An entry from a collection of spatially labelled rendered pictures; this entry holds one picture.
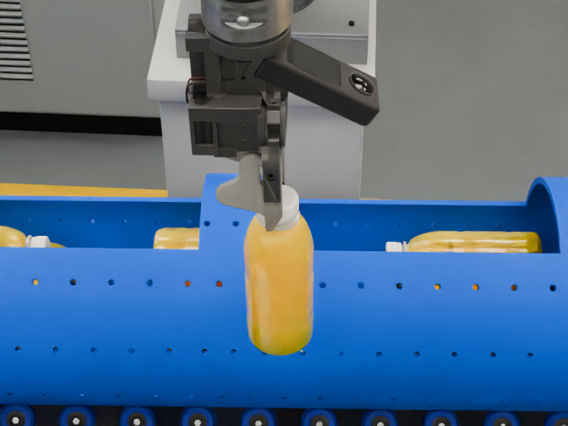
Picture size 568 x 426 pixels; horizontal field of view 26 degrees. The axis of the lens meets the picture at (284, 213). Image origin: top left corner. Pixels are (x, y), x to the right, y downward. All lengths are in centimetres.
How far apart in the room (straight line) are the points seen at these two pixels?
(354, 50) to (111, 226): 42
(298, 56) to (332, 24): 70
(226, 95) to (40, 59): 226
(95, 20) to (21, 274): 183
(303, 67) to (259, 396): 53
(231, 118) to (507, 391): 56
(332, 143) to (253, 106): 77
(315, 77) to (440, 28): 283
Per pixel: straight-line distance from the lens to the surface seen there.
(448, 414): 155
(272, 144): 104
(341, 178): 184
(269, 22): 99
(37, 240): 156
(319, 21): 175
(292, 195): 114
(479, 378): 142
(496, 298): 139
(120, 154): 339
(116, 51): 323
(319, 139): 180
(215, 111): 104
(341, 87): 105
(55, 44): 325
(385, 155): 337
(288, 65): 103
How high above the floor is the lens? 220
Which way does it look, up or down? 44 degrees down
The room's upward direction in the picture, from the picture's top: straight up
